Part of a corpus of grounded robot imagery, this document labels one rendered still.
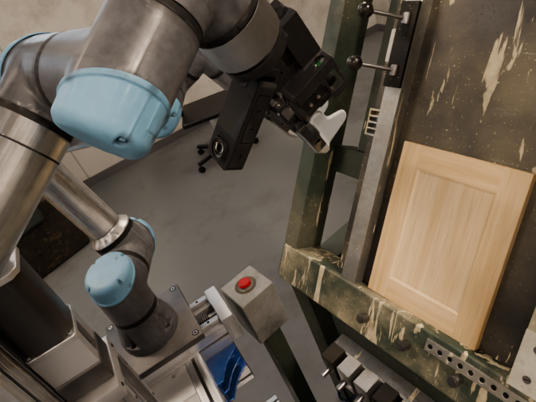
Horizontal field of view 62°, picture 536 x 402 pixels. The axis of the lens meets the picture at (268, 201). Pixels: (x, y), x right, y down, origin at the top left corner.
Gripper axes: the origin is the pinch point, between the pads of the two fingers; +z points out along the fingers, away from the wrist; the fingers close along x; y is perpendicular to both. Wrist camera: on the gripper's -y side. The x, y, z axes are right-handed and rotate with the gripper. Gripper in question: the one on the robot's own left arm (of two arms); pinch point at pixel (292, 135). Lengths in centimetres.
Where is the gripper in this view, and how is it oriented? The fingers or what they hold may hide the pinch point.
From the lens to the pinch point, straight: 106.0
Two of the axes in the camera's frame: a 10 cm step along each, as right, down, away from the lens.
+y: 6.0, -8.0, -0.9
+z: 6.7, 4.4, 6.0
